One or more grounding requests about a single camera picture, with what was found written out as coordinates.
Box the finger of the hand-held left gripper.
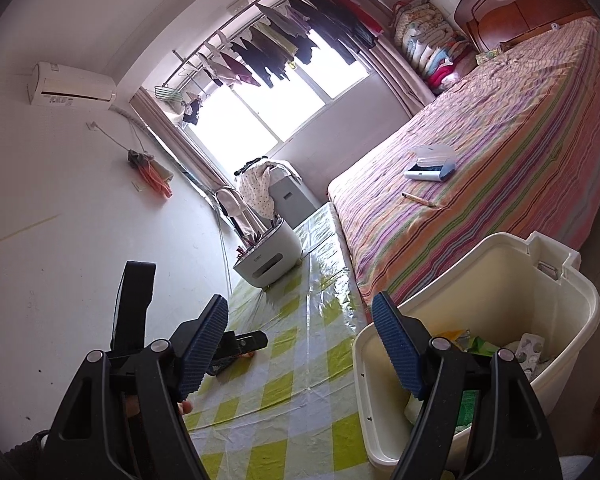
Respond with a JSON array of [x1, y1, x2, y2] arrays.
[[224, 330, 269, 357], [207, 354, 242, 377]]

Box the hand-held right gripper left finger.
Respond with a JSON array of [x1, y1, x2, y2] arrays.
[[40, 295, 230, 480]]

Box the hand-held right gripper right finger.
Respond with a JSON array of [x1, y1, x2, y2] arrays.
[[372, 292, 563, 480]]

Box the yellow wrapper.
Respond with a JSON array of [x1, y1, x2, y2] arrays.
[[436, 328, 472, 349]]

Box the green plastic packet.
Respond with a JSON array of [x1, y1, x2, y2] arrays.
[[455, 336, 507, 428]]

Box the white plastic bin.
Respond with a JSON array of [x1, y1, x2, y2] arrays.
[[352, 231, 600, 467]]

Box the silver blister pack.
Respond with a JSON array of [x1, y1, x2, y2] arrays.
[[513, 333, 547, 379]]

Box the green checked tablecloth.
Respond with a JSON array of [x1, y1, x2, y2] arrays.
[[181, 200, 397, 480]]

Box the white desk organizer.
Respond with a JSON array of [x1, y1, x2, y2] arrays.
[[232, 220, 304, 290]]

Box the beige hanging coat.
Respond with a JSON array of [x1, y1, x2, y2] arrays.
[[215, 186, 262, 247]]

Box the grey cabinet with cloth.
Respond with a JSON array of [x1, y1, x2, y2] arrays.
[[270, 161, 324, 231]]

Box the dotted cream cloth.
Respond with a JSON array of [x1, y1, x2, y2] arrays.
[[236, 158, 294, 219]]

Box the pink curtain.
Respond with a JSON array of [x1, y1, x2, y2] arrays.
[[130, 86, 227, 197], [364, 39, 437, 117]]

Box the small dark hanging garment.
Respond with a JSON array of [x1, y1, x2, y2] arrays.
[[179, 99, 202, 127]]

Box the grey fleece trouser leg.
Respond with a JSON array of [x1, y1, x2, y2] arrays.
[[554, 454, 599, 480]]

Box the striped bed sheet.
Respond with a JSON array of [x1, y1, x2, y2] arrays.
[[327, 15, 600, 307]]

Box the window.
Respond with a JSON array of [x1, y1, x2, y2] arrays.
[[181, 66, 372, 187]]

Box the white air conditioner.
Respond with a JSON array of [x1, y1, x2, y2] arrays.
[[28, 61, 117, 107]]

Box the stack of folded blankets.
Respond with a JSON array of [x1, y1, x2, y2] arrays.
[[391, 0, 477, 94]]

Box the small floral pillow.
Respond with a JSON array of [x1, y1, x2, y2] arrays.
[[474, 43, 512, 66]]

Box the row of hanging clothes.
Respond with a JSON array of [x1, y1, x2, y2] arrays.
[[199, 0, 385, 89]]

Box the orange and grey wall cloths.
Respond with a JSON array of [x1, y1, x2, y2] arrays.
[[127, 148, 175, 199]]

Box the white cable with plug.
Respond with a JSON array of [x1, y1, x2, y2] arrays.
[[85, 120, 132, 154]]

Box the white conditioner hose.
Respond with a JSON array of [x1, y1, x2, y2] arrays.
[[108, 104, 152, 157]]

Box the green wire hanger rack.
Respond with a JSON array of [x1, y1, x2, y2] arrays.
[[153, 84, 186, 104]]

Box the metal clothes rail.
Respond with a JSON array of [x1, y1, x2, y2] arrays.
[[164, 0, 333, 92]]

